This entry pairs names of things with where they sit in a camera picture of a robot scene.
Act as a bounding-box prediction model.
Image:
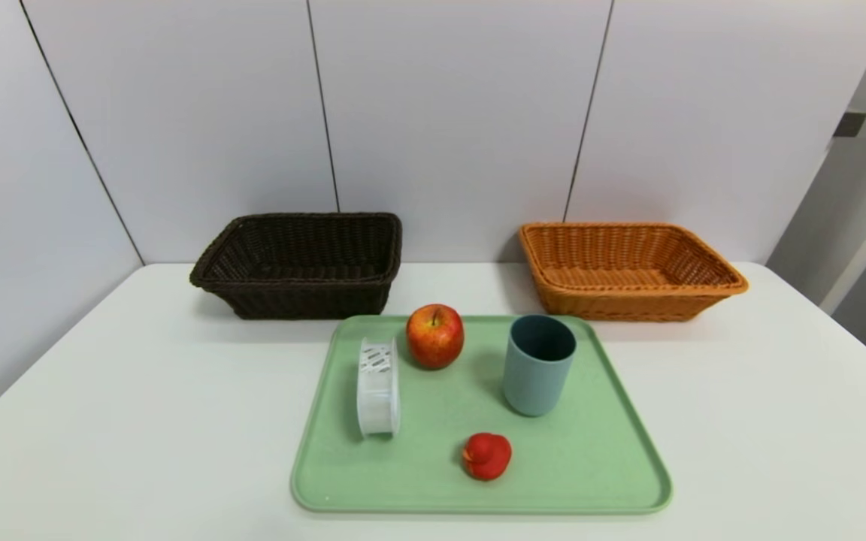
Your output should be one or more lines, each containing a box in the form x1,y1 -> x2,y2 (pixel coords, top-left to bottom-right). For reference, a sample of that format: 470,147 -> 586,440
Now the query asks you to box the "orange wicker basket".
519,222 -> 749,322

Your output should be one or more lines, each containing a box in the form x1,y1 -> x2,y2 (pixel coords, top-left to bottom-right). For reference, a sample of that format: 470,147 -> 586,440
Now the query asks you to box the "red rubber duck toy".
462,432 -> 513,482

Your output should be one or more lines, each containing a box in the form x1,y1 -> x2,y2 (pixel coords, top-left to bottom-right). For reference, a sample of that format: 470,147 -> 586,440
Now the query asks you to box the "dark brown wicker basket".
189,212 -> 403,320

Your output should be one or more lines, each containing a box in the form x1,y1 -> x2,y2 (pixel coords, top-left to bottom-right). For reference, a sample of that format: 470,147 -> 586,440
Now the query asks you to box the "white round plastic container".
356,337 -> 401,439

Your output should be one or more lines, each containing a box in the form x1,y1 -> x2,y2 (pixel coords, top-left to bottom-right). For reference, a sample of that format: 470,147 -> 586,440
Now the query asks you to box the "red yellow apple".
405,304 -> 465,370

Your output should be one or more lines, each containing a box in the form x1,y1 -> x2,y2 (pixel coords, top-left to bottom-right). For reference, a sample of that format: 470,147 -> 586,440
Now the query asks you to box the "blue grey plastic cup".
503,314 -> 577,418

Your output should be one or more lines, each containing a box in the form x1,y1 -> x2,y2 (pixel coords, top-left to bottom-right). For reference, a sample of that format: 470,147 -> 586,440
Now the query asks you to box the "light green plastic tray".
289,314 -> 673,516

